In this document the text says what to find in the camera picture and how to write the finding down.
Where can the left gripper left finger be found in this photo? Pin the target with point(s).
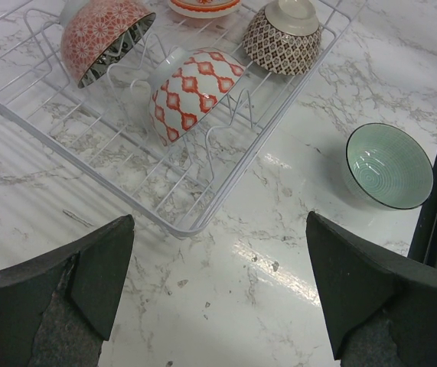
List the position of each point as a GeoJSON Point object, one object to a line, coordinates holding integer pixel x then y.
{"type": "Point", "coordinates": [59, 308]}

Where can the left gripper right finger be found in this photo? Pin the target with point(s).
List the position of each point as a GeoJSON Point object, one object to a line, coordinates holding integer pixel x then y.
{"type": "Point", "coordinates": [380, 308]}

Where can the pale green bowl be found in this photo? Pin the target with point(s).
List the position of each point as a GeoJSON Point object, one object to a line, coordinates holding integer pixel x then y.
{"type": "Point", "coordinates": [386, 168]}

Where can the blue patterned bowl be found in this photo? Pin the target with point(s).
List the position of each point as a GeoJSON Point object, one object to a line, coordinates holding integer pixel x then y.
{"type": "Point", "coordinates": [186, 86]}

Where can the brown patterned bowl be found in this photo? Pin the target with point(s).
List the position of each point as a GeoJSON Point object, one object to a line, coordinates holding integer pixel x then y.
{"type": "Point", "coordinates": [284, 37]}

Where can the orange floral bowl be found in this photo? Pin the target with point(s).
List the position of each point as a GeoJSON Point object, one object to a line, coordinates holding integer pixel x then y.
{"type": "Point", "coordinates": [204, 9]}

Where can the clear wire dish rack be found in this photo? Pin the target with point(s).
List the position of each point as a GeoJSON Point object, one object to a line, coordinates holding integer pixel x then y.
{"type": "Point", "coordinates": [104, 129]}

